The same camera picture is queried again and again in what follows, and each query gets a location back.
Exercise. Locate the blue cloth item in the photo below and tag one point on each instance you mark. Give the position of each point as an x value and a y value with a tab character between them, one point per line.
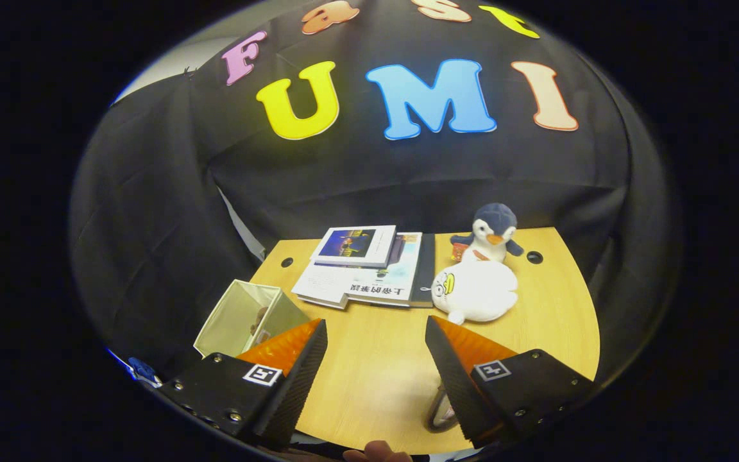
144	371

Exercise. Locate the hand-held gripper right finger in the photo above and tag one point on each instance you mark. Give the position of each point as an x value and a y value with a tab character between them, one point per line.
462	394

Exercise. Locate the black book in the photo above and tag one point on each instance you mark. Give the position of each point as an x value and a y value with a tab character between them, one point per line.
424	269

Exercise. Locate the brown fuzzy shoe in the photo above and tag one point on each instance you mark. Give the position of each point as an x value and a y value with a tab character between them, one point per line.
443	410
259	318

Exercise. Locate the white duck plush toy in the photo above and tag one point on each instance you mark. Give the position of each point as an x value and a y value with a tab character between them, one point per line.
478	292

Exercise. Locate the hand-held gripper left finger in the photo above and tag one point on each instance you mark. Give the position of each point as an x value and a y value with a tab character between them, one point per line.
283	394

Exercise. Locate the navy penguin plush toy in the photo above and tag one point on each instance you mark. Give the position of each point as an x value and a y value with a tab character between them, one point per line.
494	234

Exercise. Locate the white book blue photo cover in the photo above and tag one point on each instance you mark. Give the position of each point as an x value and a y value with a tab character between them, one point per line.
356	245

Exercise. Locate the cream fabric storage box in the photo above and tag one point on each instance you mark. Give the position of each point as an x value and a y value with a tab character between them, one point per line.
228	321

